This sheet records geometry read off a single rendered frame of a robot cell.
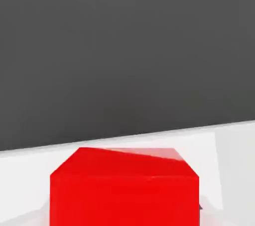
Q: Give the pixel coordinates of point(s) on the small red cube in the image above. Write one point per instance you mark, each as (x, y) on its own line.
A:
(123, 194)

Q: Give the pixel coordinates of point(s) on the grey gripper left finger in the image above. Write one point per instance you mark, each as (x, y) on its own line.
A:
(44, 219)

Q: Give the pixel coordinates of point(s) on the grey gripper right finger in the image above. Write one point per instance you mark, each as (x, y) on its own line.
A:
(205, 216)

